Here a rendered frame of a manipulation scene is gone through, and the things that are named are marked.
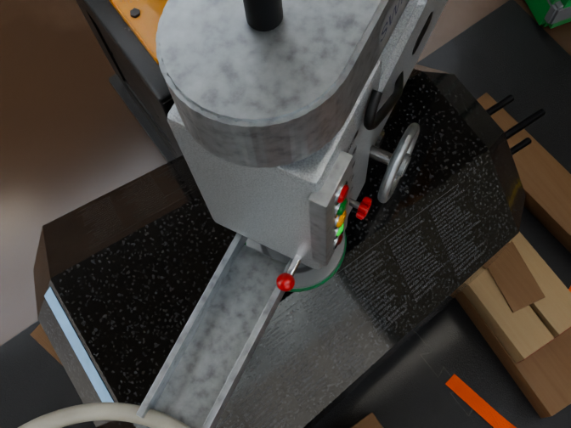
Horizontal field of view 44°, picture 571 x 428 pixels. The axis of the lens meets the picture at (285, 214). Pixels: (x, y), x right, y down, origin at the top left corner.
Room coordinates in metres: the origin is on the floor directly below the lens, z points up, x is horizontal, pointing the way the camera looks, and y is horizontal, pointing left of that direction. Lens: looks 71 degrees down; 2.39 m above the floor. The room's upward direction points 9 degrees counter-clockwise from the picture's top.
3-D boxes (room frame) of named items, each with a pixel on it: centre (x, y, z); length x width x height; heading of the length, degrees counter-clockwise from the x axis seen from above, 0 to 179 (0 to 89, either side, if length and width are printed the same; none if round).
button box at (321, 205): (0.33, -0.06, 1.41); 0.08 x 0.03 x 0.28; 144
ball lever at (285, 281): (0.31, 0.01, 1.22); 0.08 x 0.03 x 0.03; 144
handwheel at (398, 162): (0.48, -0.18, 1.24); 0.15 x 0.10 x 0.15; 144
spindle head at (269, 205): (0.52, -0.06, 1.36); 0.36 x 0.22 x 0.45; 144
